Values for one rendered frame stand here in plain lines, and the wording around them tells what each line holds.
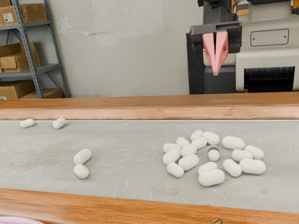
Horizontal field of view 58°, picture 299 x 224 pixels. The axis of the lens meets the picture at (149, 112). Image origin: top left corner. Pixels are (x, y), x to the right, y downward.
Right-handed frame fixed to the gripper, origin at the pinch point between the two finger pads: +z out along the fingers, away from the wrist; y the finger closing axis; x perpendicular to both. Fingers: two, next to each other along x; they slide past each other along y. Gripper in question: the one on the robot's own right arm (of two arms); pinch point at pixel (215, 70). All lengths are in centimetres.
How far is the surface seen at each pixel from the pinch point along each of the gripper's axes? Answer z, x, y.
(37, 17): -147, 100, -169
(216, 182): 22.9, -5.1, 0.7
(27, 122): 7.7, 6.6, -46.1
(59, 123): 8.3, 6.1, -36.4
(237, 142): 14.6, 0.7, 3.7
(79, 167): 22.0, -5.8, -20.7
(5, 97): -91, 148, -223
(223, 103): 1.0, 11.4, 1.1
